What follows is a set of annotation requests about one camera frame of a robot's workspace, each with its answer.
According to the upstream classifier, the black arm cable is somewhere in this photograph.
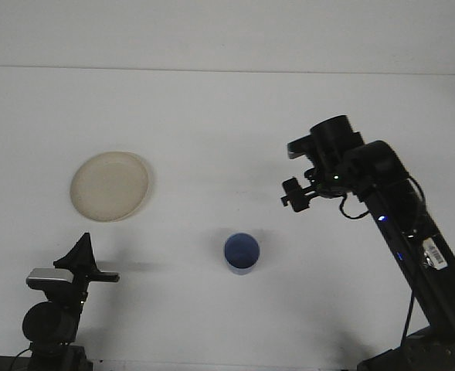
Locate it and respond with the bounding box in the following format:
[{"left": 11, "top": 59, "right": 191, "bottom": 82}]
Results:
[
  {"left": 338, "top": 174, "right": 429, "bottom": 349},
  {"left": 11, "top": 346, "right": 33, "bottom": 371}
]

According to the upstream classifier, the pale blue cup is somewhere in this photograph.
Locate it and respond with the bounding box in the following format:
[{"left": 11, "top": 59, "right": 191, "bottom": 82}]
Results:
[{"left": 222, "top": 232, "right": 261, "bottom": 275}]

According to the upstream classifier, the pale round plate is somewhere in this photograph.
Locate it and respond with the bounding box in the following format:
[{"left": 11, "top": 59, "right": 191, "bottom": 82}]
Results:
[{"left": 70, "top": 151, "right": 154, "bottom": 223}]

